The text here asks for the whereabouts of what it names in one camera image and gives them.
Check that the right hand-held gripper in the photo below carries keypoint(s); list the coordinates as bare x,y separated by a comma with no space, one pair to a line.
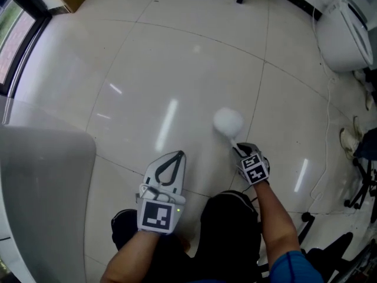
254,169

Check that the white round cleaning tool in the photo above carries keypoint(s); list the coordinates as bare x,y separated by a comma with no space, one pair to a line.
228,122

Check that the white toilet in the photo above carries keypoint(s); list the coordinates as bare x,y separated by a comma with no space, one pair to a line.
338,43

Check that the person's right forearm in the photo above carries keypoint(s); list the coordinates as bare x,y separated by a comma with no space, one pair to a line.
274,217

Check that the person's blue sleeve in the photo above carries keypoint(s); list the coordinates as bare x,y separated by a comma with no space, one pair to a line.
294,268

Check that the person's left forearm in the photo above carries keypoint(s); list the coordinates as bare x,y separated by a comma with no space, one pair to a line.
129,258

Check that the person's right leg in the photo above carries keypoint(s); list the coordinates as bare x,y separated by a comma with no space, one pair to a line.
229,231

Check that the black office chair base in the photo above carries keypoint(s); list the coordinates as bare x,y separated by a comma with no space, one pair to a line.
324,255
363,184

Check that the black framed window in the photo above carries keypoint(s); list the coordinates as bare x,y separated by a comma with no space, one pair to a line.
17,37

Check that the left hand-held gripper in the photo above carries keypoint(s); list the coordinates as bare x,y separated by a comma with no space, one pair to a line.
156,214

